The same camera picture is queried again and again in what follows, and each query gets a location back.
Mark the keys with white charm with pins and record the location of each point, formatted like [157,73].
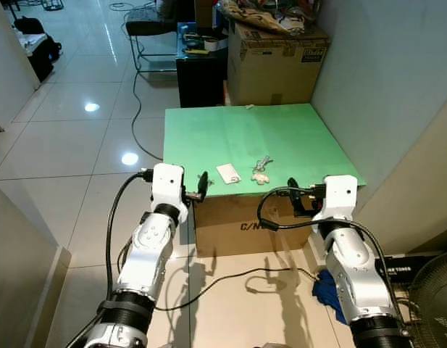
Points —
[261,175]

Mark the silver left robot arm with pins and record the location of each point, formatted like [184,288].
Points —
[147,254]

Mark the white card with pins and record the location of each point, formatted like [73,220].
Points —
[229,173]

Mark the green foam board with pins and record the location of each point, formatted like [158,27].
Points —
[266,138]

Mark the brown printed cardboard box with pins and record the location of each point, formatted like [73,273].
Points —
[230,232]

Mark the blue cloth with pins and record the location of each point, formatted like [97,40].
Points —
[328,290]

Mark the black cabinet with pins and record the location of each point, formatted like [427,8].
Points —
[201,80]

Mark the black toner box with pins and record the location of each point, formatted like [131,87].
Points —
[397,270]

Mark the large brown cardboard box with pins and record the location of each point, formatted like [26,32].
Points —
[274,72]

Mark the yellow pen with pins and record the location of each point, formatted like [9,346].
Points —
[195,51]

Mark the white tape roll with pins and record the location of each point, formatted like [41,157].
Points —
[216,44]

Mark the grey floor fan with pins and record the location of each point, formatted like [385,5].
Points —
[433,304]

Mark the patterned beige cloth bundle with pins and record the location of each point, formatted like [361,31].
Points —
[266,14]

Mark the black bag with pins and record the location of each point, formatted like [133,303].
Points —
[29,25]

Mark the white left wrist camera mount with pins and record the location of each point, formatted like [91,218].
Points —
[167,185]

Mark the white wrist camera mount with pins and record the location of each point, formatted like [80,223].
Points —
[167,185]
[339,194]

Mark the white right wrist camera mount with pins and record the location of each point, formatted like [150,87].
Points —
[339,194]

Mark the black metal frame chair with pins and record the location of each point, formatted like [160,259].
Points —
[151,27]

